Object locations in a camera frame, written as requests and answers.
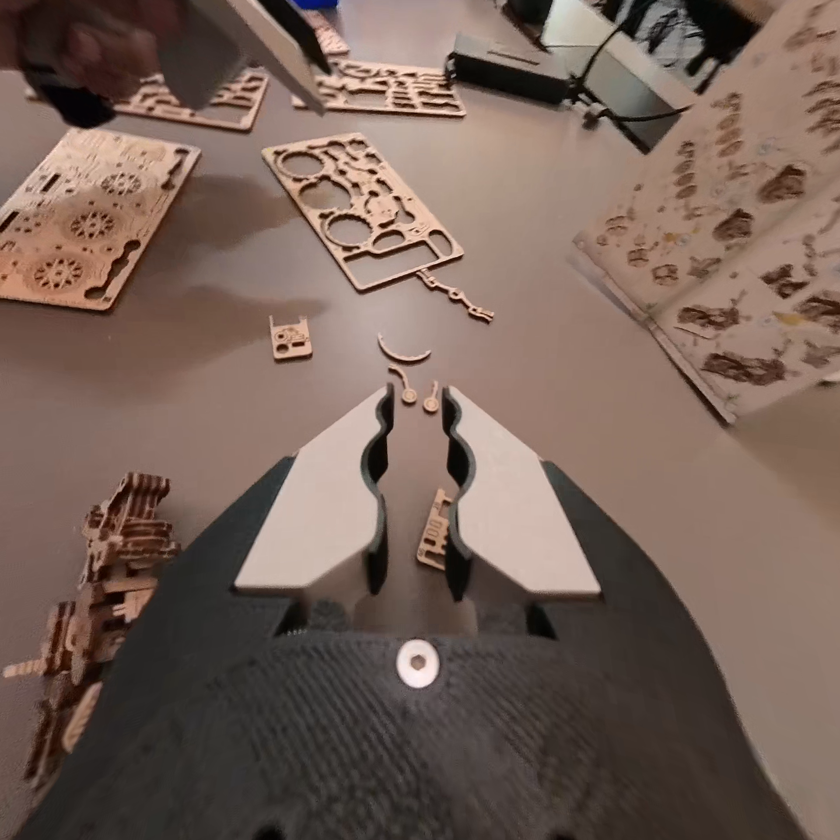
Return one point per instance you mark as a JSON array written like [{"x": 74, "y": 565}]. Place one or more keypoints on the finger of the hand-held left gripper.
[
  {"x": 279, "y": 56},
  {"x": 197, "y": 59}
]

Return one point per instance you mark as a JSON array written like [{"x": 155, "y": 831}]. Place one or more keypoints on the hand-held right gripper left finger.
[{"x": 315, "y": 518}]

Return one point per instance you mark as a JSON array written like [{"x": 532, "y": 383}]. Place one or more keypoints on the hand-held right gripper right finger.
[{"x": 512, "y": 525}]

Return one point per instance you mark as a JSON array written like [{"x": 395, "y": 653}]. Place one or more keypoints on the small square wooden piece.
[{"x": 298, "y": 351}]

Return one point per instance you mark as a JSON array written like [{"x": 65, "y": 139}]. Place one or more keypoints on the person's left hand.
[{"x": 79, "y": 39}]

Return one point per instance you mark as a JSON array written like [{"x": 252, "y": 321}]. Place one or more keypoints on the wooden puzzle sheet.
[
  {"x": 331, "y": 39},
  {"x": 394, "y": 88},
  {"x": 229, "y": 98}
]

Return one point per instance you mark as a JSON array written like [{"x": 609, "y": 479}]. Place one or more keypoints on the slotted wooden piece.
[{"x": 433, "y": 551}]

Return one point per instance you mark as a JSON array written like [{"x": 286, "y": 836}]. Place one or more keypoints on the wooden sheet with gears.
[{"x": 151, "y": 216}]

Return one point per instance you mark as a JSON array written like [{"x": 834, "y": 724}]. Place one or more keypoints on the curved wooden lever piece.
[{"x": 403, "y": 396}]

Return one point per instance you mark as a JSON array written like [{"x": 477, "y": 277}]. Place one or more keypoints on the curved toothed wooden piece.
[{"x": 397, "y": 356}]

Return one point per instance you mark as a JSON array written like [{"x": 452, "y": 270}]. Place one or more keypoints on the wooden model assembly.
[{"x": 118, "y": 538}]

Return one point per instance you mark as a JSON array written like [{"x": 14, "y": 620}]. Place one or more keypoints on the wavy wooden strip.
[{"x": 484, "y": 313}]

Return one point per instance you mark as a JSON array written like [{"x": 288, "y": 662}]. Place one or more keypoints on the wooden sheet with round holes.
[{"x": 430, "y": 231}]

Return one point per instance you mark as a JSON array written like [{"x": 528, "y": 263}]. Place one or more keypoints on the black power adapter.
[{"x": 512, "y": 72}]

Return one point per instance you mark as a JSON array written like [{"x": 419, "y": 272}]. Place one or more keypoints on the white box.
[{"x": 646, "y": 85}]

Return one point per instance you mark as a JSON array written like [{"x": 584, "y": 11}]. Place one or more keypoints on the instruction booklet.
[{"x": 754, "y": 197}]

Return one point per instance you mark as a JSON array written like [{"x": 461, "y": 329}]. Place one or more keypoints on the dark equipment pile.
[{"x": 722, "y": 33}]

